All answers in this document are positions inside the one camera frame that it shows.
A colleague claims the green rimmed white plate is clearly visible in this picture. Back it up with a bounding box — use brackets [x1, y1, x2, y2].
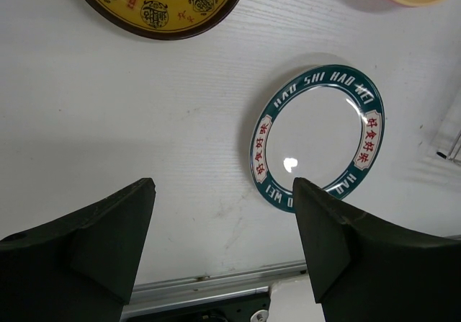
[249, 64, 385, 213]

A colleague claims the metal wire dish rack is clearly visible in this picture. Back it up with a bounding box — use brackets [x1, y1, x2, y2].
[430, 94, 461, 164]

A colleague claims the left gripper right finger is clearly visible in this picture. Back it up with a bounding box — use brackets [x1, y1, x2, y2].
[293, 178, 460, 321]

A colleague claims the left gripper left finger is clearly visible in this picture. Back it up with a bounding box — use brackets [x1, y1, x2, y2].
[1, 178, 156, 321]

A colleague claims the front aluminium rail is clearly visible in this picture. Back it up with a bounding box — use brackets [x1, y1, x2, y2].
[120, 261, 307, 321]

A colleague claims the brown yellow patterned plate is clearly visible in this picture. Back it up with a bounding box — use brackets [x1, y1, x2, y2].
[85, 0, 239, 40]

